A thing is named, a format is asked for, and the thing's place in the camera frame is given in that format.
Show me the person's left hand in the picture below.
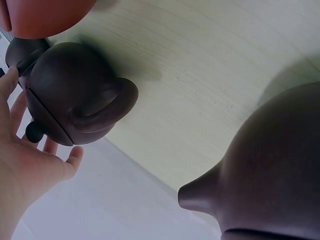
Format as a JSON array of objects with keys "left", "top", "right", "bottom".
[{"left": 0, "top": 65, "right": 84, "bottom": 240}]

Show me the dark brown teapot lid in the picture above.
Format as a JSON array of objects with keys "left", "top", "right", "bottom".
[{"left": 25, "top": 87, "right": 75, "bottom": 147}]

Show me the dark brown teapot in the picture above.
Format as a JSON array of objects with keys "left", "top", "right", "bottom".
[
  {"left": 5, "top": 37, "right": 51, "bottom": 90},
  {"left": 177, "top": 81, "right": 320, "bottom": 240},
  {"left": 27, "top": 41, "right": 139, "bottom": 146}
]

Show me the reddish-brown clay teapot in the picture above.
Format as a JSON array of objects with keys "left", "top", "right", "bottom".
[{"left": 6, "top": 0, "right": 97, "bottom": 40}]

